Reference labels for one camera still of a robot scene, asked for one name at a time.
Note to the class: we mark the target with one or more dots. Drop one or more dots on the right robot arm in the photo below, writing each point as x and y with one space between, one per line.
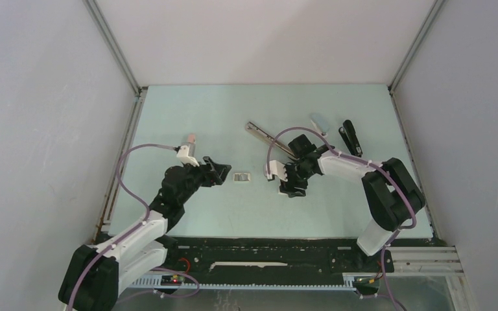
392 195

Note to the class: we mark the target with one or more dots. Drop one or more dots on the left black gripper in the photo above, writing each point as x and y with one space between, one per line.
209 176

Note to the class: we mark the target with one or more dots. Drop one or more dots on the beige black long stapler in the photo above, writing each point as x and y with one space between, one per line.
263 136

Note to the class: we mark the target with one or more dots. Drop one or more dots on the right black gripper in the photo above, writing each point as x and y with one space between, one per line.
288 188

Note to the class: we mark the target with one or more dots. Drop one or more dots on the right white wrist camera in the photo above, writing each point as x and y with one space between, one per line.
274 169

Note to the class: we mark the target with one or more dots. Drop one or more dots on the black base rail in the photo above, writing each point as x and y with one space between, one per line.
272 261

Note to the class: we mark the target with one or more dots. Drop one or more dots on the pink stapler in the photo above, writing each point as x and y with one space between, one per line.
192 136

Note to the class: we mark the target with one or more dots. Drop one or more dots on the staple box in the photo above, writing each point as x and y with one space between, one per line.
241 177

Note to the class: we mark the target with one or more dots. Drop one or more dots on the light blue stapler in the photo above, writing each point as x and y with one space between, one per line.
320 124

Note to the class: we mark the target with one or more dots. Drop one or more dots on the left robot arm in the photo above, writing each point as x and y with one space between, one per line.
98 274

